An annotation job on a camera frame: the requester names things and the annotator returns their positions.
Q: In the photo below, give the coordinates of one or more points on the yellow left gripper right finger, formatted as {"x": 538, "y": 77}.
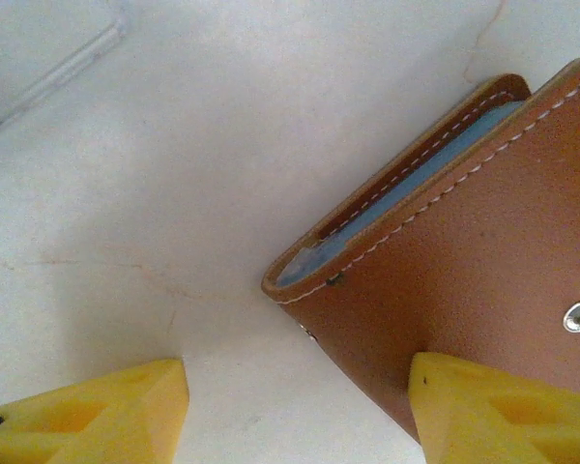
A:
{"x": 502, "y": 425}

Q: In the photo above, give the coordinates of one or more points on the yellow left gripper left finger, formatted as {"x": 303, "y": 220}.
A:
{"x": 101, "y": 420}

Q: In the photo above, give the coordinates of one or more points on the brown leather card holder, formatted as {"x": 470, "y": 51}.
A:
{"x": 464, "y": 251}

